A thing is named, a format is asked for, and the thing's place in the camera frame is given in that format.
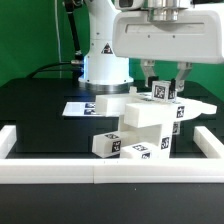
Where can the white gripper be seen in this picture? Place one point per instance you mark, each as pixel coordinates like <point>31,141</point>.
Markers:
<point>169,30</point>

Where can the white U-shaped fence frame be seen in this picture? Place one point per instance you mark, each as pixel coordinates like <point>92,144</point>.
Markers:
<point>96,171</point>

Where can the white tagged cube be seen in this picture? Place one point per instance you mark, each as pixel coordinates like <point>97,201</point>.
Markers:
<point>176,128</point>
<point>162,91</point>

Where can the white chair seat part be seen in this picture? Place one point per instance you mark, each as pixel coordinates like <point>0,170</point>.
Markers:
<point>159,135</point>

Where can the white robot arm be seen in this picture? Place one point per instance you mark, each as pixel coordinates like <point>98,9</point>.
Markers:
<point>107,33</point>

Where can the white chair back part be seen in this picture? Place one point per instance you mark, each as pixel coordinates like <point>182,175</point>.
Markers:
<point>139,110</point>

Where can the white marker sheet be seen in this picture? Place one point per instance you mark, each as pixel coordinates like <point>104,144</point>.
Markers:
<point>74,109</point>

